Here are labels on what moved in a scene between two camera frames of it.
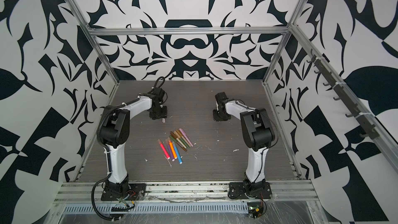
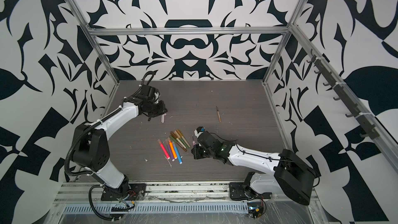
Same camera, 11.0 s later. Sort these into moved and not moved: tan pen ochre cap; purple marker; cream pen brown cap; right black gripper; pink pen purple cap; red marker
Moved: pink pen purple cap; right black gripper
Not moved: red marker; purple marker; cream pen brown cap; tan pen ochre cap
